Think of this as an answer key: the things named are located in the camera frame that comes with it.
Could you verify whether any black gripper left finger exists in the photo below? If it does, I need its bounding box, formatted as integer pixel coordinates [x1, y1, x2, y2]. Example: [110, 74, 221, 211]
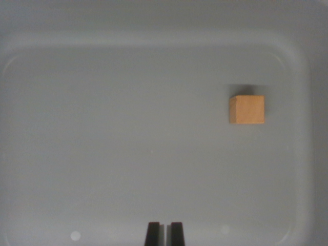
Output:
[145, 221, 166, 246]

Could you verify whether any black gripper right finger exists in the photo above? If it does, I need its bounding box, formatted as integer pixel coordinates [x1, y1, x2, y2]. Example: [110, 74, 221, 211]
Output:
[166, 221, 186, 246]

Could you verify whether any grey plastic bin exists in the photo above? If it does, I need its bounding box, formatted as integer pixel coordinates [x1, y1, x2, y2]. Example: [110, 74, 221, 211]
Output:
[0, 0, 328, 246]

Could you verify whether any wooden cube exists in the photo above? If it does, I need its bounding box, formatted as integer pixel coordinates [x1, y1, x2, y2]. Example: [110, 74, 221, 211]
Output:
[229, 95, 265, 125]

